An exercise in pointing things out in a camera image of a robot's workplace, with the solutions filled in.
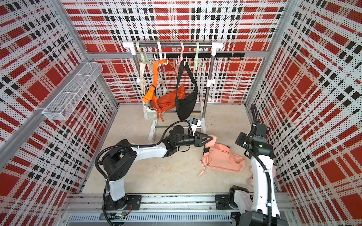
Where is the cream fabric bag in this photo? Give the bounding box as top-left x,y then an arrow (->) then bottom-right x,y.
137,62 -> 167,121

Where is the white plastic hook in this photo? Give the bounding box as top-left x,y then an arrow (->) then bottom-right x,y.
154,41 -> 169,66

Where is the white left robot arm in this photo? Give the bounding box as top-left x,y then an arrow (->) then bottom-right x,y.
94,119 -> 213,211

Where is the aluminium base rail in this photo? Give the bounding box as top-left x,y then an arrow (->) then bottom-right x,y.
56,191 -> 298,226

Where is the light green hook right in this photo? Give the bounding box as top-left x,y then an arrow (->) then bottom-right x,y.
190,42 -> 204,71

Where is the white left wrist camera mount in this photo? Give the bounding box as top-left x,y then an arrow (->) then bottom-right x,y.
189,118 -> 202,136

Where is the light green hook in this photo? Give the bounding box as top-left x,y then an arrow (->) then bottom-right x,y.
190,42 -> 204,71
136,41 -> 151,65

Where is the pink fabric bag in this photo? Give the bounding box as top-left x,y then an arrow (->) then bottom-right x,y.
198,135 -> 246,178

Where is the pink plush toy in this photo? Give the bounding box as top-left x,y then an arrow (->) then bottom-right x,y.
248,167 -> 254,186

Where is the orange fabric bag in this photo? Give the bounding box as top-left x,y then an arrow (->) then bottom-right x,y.
142,60 -> 185,121

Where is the white wire mesh basket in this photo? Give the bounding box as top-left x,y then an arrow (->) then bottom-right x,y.
42,62 -> 103,121

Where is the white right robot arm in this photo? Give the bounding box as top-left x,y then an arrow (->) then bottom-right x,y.
229,104 -> 288,226

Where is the light green hook left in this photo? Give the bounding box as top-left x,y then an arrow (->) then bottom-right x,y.
136,41 -> 151,65

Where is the black wall hook rail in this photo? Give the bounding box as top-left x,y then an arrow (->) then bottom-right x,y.
166,52 -> 246,59

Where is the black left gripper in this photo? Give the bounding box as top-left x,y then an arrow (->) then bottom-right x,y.
175,130 -> 212,147

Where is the black fabric bag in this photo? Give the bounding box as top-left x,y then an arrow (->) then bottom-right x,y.
175,59 -> 199,120

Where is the white and steel garment rack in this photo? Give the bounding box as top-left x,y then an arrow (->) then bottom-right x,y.
123,41 -> 224,142

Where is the pink plastic hook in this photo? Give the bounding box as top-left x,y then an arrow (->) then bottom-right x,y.
176,41 -> 188,66

